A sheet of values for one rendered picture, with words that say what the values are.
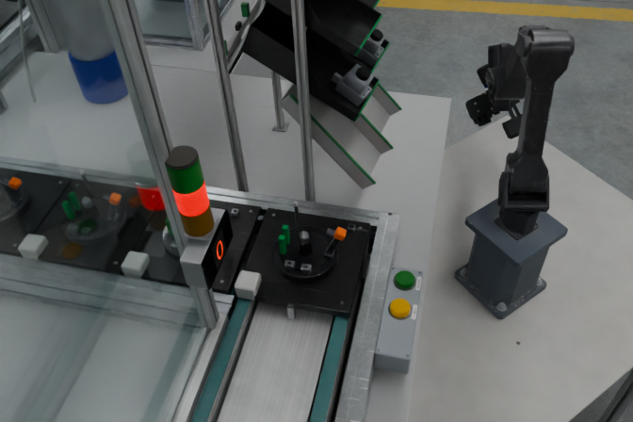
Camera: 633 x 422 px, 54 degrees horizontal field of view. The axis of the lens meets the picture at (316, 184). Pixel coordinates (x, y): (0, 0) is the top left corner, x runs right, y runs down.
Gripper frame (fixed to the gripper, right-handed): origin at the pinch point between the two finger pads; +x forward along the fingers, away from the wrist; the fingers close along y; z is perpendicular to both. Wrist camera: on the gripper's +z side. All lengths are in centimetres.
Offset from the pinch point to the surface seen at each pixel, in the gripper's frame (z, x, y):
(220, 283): 66, -44, 16
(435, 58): 22, 190, -73
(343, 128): 35.3, -19.9, -7.4
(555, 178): -3.0, 15.2, 21.1
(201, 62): 81, 19, -59
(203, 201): 47, -75, 7
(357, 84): 25.0, -35.9, -10.4
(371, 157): 33.1, -14.4, 0.8
